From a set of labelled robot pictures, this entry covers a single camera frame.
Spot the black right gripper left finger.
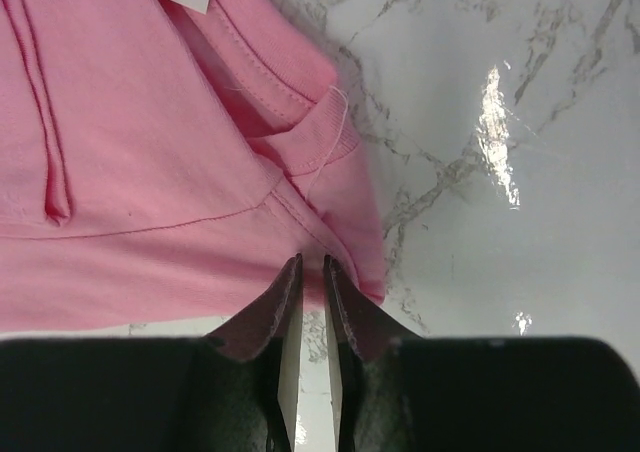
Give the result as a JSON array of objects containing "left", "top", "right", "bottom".
[{"left": 189, "top": 255, "right": 304, "bottom": 451}]

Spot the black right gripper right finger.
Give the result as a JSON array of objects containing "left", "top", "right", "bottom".
[{"left": 323, "top": 255, "right": 434, "bottom": 451}]

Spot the pink t shirt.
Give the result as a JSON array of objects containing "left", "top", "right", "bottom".
[{"left": 1, "top": 0, "right": 385, "bottom": 332}]

